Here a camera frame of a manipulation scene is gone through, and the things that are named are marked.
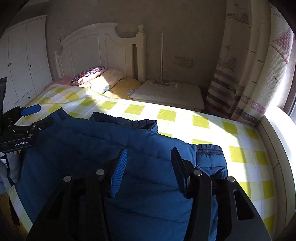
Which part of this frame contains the floral patterned pillow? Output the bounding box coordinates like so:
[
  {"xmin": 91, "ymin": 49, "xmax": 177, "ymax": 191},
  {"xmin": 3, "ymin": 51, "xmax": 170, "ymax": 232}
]
[{"xmin": 71, "ymin": 66, "xmax": 107, "ymax": 86}]

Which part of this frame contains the white wooden headboard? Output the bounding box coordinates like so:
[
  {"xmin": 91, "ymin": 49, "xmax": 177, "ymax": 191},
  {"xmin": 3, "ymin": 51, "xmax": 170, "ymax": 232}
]
[{"xmin": 54, "ymin": 23, "xmax": 147, "ymax": 83}]

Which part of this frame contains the white wardrobe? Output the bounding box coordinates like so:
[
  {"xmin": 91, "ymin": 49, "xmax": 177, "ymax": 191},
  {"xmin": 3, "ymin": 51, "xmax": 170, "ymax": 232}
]
[{"xmin": 1, "ymin": 15, "xmax": 52, "ymax": 113}]

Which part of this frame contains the patterned cream curtain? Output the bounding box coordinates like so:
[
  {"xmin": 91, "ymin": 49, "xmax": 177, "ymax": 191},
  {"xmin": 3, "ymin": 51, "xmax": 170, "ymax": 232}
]
[{"xmin": 205, "ymin": 1, "xmax": 293, "ymax": 126}]

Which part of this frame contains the cream pink pillow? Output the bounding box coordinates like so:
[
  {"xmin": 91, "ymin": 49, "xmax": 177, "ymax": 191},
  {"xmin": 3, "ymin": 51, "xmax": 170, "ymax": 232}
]
[{"xmin": 79, "ymin": 68, "xmax": 125, "ymax": 94}]

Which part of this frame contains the paper notice on wall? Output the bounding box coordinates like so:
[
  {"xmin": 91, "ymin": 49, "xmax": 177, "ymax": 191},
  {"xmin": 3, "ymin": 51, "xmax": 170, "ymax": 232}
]
[{"xmin": 56, "ymin": 26, "xmax": 65, "ymax": 46}]

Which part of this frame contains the yellow white checkered bedsheet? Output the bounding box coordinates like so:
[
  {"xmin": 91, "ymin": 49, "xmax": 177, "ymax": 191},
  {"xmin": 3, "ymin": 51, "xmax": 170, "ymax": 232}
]
[{"xmin": 18, "ymin": 84, "xmax": 277, "ymax": 235}]

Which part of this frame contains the beige window sill ledge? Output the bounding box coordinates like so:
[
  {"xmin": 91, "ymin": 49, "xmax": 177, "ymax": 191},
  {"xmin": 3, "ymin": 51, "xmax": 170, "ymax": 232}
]
[{"xmin": 256, "ymin": 105, "xmax": 295, "ymax": 240}]

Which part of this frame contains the wall power socket plate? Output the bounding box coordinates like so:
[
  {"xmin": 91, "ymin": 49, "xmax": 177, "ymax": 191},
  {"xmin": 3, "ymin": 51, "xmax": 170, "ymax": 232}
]
[{"xmin": 174, "ymin": 56, "xmax": 193, "ymax": 68}]

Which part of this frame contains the thin metal lamp pole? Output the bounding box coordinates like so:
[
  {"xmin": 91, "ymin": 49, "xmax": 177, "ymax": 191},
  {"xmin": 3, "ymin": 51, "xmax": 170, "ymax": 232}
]
[{"xmin": 159, "ymin": 33, "xmax": 164, "ymax": 82}]

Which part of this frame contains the yellow pillow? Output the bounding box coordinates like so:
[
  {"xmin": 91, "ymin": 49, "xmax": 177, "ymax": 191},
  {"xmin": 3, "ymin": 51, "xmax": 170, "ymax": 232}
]
[{"xmin": 103, "ymin": 78, "xmax": 141, "ymax": 100}]

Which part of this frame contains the orange floral blanket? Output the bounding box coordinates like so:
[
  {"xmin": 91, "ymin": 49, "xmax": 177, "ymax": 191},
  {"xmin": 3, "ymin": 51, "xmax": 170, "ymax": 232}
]
[{"xmin": 43, "ymin": 76, "xmax": 73, "ymax": 91}]

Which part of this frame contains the white bedside table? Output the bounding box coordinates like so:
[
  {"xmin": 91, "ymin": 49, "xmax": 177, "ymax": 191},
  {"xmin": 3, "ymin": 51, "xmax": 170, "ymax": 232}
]
[{"xmin": 130, "ymin": 81, "xmax": 205, "ymax": 112}]

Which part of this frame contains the blue quilted puffer jacket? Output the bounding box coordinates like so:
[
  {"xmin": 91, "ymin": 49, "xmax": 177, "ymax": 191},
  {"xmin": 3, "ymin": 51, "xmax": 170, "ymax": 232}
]
[{"xmin": 15, "ymin": 109, "xmax": 228, "ymax": 240}]

